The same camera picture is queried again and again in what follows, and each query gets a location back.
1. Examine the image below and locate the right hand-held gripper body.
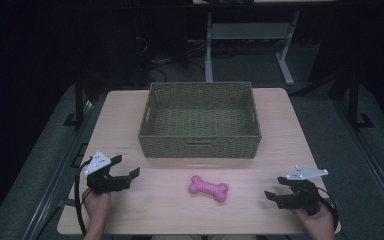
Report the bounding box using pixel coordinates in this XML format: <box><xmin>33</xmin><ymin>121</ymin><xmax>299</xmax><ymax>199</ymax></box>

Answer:
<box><xmin>277</xmin><ymin>165</ymin><xmax>329</xmax><ymax>216</ymax></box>

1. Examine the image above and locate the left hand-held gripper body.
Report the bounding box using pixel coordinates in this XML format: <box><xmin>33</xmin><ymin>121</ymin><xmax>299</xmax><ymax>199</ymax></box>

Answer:
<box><xmin>84</xmin><ymin>150</ymin><xmax>130</xmax><ymax>195</ymax></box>

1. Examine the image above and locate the pink bone-shaped dog toy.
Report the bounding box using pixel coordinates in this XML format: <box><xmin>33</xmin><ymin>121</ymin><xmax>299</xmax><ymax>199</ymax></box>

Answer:
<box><xmin>188</xmin><ymin>175</ymin><xmax>229</xmax><ymax>203</ymax></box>

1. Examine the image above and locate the green woven basket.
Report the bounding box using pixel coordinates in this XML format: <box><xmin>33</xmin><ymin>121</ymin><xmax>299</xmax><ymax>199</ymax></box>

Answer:
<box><xmin>137</xmin><ymin>81</ymin><xmax>263</xmax><ymax>159</ymax></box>

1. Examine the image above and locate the person's left hand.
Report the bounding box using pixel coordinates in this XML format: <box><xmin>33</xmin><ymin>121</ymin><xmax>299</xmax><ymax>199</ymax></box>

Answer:
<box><xmin>81</xmin><ymin>187</ymin><xmax>112</xmax><ymax>221</ymax></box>

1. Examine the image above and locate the person's right hand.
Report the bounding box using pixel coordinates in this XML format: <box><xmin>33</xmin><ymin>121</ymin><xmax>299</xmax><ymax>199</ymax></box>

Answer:
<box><xmin>292</xmin><ymin>201</ymin><xmax>337</xmax><ymax>240</ymax></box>

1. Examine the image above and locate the black metal stand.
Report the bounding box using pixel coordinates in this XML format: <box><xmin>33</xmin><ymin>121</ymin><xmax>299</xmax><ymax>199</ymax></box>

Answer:
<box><xmin>62</xmin><ymin>66</ymin><xmax>91</xmax><ymax>129</ymax></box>
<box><xmin>329</xmin><ymin>66</ymin><xmax>375</xmax><ymax>131</ymax></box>

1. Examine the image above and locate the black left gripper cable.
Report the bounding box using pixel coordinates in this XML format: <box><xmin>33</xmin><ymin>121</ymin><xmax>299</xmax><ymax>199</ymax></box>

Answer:
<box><xmin>74</xmin><ymin>159</ymin><xmax>92</xmax><ymax>237</ymax></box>

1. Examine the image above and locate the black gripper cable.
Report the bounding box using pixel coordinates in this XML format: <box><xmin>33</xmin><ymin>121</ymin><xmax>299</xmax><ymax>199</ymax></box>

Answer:
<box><xmin>74</xmin><ymin>159</ymin><xmax>92</xmax><ymax>237</ymax></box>
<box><xmin>316</xmin><ymin>186</ymin><xmax>340</xmax><ymax>232</ymax></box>

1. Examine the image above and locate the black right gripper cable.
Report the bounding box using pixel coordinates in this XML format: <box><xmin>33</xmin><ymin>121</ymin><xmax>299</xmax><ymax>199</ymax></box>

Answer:
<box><xmin>316</xmin><ymin>186</ymin><xmax>340</xmax><ymax>232</ymax></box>

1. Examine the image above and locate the tangle of black floor cables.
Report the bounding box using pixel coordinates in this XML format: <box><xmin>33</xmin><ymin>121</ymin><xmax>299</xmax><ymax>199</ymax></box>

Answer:
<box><xmin>134</xmin><ymin>34</ymin><xmax>211</xmax><ymax>84</ymax></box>

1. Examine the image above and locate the grey metal desk frame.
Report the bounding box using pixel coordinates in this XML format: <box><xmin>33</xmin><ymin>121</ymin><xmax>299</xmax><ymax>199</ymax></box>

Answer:
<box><xmin>193</xmin><ymin>0</ymin><xmax>339</xmax><ymax>87</ymax></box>

